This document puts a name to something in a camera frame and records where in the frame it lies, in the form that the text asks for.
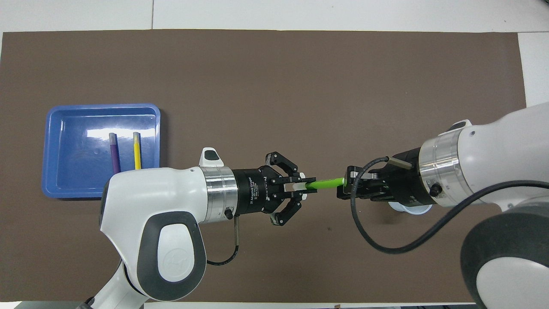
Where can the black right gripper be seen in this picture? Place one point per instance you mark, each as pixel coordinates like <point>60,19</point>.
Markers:
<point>403,180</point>

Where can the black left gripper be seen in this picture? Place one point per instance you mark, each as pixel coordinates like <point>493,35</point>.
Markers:
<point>253,191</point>

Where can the green pen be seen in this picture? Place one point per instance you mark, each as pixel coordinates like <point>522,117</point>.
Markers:
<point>326,183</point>

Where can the yellow pen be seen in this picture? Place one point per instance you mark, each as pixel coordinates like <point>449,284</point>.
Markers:
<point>137,152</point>

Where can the purple pen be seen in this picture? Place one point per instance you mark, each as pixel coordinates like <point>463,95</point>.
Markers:
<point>115,154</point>

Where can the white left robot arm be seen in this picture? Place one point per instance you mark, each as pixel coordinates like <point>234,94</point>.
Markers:
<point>146,201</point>

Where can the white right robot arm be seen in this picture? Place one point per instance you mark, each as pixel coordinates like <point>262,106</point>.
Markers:
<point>506,146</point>

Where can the translucent plastic cup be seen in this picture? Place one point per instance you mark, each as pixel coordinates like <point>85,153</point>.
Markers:
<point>411,209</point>

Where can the brown table mat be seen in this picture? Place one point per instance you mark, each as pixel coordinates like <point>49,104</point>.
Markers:
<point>274,86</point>

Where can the blue plastic tray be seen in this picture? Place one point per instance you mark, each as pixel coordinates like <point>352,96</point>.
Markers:
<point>73,171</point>

